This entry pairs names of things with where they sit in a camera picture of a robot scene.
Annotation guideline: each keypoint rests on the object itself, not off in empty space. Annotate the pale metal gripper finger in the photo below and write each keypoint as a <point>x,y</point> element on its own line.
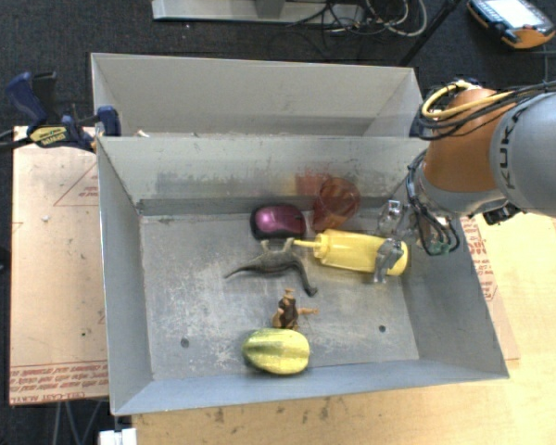
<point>389,216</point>
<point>387,258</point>

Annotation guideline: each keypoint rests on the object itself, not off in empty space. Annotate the yellow squeeze bottle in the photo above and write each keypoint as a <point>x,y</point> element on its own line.
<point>347,250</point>

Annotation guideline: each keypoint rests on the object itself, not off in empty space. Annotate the orange translucent cup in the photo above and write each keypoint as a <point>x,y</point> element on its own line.
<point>336,202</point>

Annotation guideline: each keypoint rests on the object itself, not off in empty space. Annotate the purple computer mouse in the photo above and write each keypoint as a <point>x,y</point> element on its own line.
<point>278,220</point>

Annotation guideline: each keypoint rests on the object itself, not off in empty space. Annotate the brown toy figure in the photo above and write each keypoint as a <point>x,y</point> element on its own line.
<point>287,311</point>

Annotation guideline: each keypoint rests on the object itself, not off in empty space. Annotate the grey toy lizard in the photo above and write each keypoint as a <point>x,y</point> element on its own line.
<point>273,262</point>

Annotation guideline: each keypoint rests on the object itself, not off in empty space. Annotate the yellow-green toy fruit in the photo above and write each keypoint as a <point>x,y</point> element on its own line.
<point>275,351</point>

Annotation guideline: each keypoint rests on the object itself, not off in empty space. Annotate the grey metal bin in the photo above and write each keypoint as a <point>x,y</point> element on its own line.
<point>204,304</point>

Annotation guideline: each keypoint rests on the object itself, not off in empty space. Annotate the black cylinder on white bracket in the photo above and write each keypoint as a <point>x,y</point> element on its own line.
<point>501,214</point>

